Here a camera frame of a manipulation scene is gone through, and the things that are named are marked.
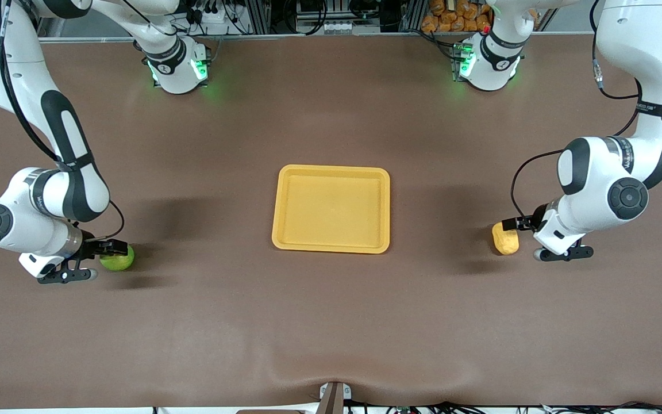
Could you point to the green apple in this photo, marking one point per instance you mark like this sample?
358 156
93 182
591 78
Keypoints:
119 263

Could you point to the yellow potato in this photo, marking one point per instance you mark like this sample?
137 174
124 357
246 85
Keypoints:
506 242

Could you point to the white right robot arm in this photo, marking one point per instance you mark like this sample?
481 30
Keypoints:
20 57

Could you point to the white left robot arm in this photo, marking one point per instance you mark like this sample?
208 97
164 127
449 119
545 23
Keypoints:
641 34

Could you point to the yellow plastic tray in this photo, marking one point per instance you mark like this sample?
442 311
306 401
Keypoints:
331 210

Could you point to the brown table mat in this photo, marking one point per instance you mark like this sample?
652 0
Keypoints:
331 322

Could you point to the orange snack bags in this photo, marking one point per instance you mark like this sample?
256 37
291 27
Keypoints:
451 17

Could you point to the white power strip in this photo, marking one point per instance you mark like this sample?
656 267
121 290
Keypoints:
216 23

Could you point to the white terminal strip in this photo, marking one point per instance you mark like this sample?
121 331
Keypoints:
337 27

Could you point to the aluminium frame post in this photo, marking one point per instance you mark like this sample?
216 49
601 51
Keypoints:
411 14
257 14

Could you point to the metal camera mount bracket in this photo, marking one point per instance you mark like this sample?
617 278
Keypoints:
334 399

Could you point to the aluminium table edge rail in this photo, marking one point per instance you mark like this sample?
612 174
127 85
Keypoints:
308 35

